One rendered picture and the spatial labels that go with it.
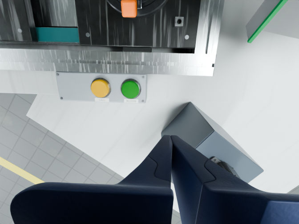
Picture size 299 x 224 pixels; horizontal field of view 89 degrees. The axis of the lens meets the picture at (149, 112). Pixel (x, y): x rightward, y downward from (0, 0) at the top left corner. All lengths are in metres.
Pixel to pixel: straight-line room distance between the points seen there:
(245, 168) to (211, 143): 0.09
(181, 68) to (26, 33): 0.33
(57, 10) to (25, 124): 1.55
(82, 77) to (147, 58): 0.16
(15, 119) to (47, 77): 1.43
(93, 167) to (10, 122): 0.91
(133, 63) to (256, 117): 0.41
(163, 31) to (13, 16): 0.30
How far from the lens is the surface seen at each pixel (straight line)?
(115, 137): 0.53
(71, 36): 0.41
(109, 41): 0.35
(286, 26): 0.39
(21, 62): 0.46
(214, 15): 0.38
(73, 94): 0.41
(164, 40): 0.34
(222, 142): 0.31
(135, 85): 0.34
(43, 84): 0.56
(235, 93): 0.52
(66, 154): 1.84
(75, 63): 0.39
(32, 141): 1.96
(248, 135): 0.59
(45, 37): 0.44
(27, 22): 0.43
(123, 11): 0.25
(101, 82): 0.36
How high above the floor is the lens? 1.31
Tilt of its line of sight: 71 degrees down
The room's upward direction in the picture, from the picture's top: 174 degrees counter-clockwise
